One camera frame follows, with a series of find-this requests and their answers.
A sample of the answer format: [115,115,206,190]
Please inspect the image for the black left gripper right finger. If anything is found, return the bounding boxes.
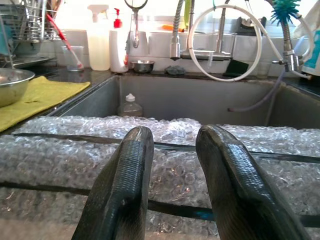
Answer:
[195,124,311,240]

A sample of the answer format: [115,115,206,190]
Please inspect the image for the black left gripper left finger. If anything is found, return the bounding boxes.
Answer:
[71,126,155,240]

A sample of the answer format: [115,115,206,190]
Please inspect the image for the clear bubble wrap sheet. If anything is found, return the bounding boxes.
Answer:
[0,115,320,240]

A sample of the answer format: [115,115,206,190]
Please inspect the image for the clear bottle with white cap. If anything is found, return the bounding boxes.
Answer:
[117,93,144,118]

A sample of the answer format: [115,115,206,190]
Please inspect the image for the thin lilac tube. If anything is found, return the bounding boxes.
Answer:
[227,67,287,113]

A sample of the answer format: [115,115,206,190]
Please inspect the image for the stainless steel sink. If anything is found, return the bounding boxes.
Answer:
[47,73,320,130]

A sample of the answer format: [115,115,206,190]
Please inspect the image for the yellow cloth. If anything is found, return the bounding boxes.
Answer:
[0,75,91,133]

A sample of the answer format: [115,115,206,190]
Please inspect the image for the dark green sponge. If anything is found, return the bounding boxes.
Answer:
[222,58,250,77]

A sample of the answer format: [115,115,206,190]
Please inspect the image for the small clear glass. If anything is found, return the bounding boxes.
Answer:
[257,61,272,77]

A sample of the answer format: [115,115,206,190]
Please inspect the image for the small steel bowl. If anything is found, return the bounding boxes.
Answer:
[129,60,156,74]

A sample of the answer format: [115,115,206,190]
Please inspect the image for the grey scrubber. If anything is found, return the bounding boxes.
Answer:
[164,65,187,76]

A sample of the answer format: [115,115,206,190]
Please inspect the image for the white bottle with red pump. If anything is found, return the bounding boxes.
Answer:
[109,8,130,74]

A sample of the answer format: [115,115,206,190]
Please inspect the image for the clear plastic cup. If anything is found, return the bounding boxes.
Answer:
[60,45,85,73]

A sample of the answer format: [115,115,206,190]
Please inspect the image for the white spray bottle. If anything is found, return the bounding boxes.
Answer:
[86,4,111,72]

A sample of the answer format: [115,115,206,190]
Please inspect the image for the round mesh strainer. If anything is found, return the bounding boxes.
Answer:
[124,0,149,49]

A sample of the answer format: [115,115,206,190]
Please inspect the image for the steel tap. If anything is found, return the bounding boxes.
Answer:
[180,0,236,62]

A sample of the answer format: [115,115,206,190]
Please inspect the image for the deep steel bowl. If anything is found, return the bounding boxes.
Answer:
[0,67,36,108]

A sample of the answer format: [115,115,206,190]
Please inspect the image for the teal white carton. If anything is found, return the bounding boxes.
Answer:
[298,34,320,76]

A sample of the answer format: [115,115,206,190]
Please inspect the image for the flexible steel gooseneck faucet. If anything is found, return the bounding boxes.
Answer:
[169,0,186,61]

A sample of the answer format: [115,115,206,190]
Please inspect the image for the black boxy object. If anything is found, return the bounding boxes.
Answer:
[236,16,268,36]

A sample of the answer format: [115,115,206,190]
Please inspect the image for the yellow hanging utensil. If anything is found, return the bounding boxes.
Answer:
[183,0,192,30]

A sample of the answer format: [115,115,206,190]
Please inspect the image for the blue bottle brush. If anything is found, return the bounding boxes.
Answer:
[269,0,301,27]

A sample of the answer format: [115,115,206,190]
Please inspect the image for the black strap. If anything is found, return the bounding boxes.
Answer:
[0,181,320,229]

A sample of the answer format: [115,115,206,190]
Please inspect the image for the white hose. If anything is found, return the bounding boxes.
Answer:
[187,4,316,83]

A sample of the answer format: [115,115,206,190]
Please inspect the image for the red handled brush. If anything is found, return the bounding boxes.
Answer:
[46,13,85,71]

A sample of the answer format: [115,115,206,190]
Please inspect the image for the orange handled tool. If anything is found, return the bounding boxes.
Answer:
[161,24,186,32]

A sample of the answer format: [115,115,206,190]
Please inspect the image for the wire dish rack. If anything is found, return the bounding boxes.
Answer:
[0,0,67,70]

